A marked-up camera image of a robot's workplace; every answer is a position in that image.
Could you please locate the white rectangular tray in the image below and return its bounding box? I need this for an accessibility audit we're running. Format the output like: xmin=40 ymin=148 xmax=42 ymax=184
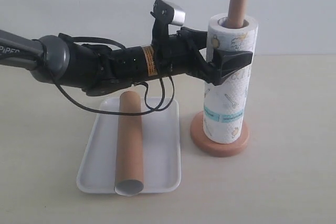
xmin=77 ymin=98 xmax=181 ymax=194

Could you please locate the patterned white paper towel roll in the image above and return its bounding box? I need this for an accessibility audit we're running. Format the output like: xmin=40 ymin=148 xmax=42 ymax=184
xmin=203 ymin=13 xmax=258 ymax=144

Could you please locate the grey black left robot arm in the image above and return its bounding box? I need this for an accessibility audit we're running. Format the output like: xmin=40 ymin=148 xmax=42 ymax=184
xmin=1 ymin=27 xmax=253 ymax=97

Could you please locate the black left camera cable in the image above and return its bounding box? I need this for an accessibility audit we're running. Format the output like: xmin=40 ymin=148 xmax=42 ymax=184
xmin=43 ymin=35 xmax=176 ymax=116

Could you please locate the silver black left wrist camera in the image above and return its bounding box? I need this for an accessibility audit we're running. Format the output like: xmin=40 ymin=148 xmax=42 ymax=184
xmin=150 ymin=0 xmax=186 ymax=47

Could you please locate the brown cardboard tube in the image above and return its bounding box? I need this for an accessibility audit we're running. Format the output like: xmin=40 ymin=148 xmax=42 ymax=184
xmin=114 ymin=91 xmax=144 ymax=196

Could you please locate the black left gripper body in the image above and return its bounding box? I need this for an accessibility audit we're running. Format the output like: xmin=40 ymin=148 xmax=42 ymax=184
xmin=65 ymin=31 xmax=207 ymax=97

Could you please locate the wooden paper towel holder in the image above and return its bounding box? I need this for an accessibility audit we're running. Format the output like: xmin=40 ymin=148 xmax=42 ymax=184
xmin=190 ymin=0 xmax=249 ymax=157

